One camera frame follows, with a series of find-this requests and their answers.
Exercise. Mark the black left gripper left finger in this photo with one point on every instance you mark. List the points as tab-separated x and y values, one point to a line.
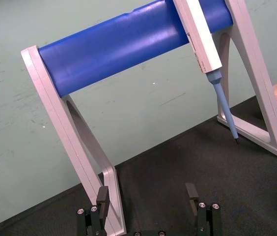
102	209

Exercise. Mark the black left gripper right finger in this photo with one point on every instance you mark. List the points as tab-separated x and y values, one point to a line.
208	218

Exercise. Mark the black table cloth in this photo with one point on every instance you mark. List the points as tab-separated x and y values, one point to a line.
168	162

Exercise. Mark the grey pipette stand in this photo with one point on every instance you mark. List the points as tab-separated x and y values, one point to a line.
55	110

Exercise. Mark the blue cylinder bar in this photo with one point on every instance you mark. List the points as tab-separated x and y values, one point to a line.
119	51

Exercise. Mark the white pipette with blue tip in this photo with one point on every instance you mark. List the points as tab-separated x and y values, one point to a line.
202	37

